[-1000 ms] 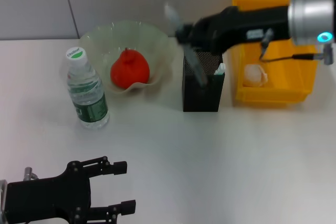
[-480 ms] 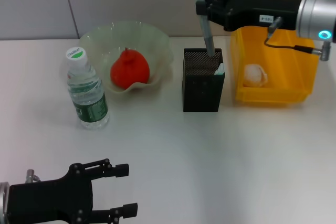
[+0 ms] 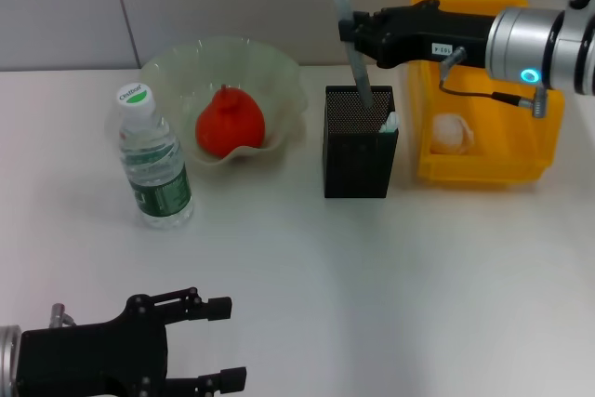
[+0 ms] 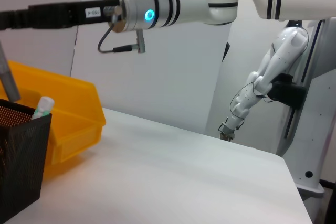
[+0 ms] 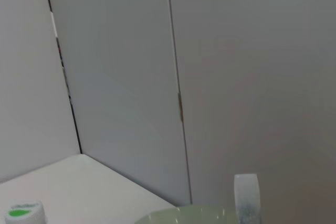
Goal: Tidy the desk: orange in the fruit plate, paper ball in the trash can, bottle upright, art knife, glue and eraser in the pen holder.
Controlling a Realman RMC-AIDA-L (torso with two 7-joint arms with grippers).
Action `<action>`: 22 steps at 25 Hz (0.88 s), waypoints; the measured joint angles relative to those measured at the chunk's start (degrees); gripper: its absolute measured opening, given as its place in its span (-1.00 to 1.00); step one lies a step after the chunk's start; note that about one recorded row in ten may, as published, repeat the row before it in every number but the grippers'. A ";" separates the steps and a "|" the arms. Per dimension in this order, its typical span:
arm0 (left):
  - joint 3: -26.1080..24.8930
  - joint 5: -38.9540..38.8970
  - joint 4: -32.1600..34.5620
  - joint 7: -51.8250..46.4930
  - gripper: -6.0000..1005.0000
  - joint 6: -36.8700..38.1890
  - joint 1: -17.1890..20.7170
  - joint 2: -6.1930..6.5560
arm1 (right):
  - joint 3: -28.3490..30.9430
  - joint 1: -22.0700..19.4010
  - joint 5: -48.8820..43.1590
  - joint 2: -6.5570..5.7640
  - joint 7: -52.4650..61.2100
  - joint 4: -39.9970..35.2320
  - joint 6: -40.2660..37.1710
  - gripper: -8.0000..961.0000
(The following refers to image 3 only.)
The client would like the translucent green fruit plate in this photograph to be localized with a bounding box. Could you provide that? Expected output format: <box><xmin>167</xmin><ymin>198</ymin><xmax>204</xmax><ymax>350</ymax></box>
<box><xmin>140</xmin><ymin>36</ymin><xmax>311</xmax><ymax>168</ymax></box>

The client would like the yellow plastic bin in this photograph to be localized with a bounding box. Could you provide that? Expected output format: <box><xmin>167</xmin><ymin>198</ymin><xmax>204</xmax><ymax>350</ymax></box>
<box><xmin>408</xmin><ymin>0</ymin><xmax>566</xmax><ymax>184</ymax></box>

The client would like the white paper ball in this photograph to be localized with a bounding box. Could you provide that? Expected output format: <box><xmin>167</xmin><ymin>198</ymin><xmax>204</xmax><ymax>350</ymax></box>
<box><xmin>430</xmin><ymin>112</ymin><xmax>476</xmax><ymax>155</ymax></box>

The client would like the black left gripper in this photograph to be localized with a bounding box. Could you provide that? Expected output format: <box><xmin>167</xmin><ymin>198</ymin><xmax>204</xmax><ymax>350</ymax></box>
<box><xmin>16</xmin><ymin>285</ymin><xmax>248</xmax><ymax>397</ymax></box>

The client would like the green label water bottle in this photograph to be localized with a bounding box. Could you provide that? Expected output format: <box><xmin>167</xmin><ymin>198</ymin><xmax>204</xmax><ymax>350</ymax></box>
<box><xmin>113</xmin><ymin>83</ymin><xmax>195</xmax><ymax>230</ymax></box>

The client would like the right gripper cable with plug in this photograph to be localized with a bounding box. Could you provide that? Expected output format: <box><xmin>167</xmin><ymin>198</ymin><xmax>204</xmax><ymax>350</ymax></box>
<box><xmin>438</xmin><ymin>46</ymin><xmax>550</xmax><ymax>118</ymax></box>

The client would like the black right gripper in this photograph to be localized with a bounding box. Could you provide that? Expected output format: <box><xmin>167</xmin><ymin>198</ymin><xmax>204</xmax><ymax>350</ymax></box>
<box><xmin>337</xmin><ymin>0</ymin><xmax>497</xmax><ymax>72</ymax></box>

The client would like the black mesh pen holder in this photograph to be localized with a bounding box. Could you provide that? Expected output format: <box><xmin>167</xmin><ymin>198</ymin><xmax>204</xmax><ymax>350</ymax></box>
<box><xmin>324</xmin><ymin>85</ymin><xmax>400</xmax><ymax>200</ymax></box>

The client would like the grey glitter marker pen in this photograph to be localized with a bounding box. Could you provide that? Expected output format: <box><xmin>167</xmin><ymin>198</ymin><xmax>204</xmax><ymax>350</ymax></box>
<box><xmin>331</xmin><ymin>0</ymin><xmax>377</xmax><ymax>109</ymax></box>

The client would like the green utility knife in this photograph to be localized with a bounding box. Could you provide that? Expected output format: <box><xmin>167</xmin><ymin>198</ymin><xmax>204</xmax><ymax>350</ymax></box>
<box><xmin>378</xmin><ymin>111</ymin><xmax>403</xmax><ymax>135</ymax></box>

